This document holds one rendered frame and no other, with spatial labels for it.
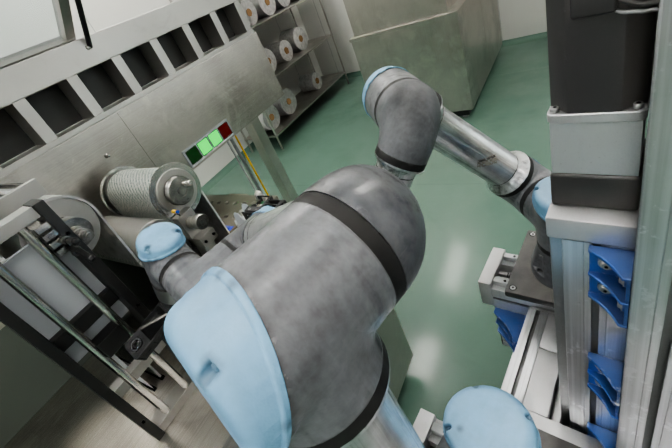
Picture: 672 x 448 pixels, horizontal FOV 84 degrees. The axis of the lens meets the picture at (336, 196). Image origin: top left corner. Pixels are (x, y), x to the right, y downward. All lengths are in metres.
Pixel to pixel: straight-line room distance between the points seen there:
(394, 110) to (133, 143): 0.95
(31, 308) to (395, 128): 0.70
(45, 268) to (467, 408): 0.73
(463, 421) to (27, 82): 1.25
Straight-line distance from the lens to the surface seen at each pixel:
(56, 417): 1.33
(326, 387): 0.26
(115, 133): 1.36
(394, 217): 0.27
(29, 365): 1.36
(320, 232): 0.25
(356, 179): 0.28
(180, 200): 1.04
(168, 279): 0.66
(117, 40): 1.44
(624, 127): 0.48
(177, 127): 1.47
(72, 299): 0.87
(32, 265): 0.84
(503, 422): 0.61
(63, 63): 1.35
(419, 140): 0.64
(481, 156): 0.87
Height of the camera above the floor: 1.60
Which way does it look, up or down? 31 degrees down
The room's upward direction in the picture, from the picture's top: 24 degrees counter-clockwise
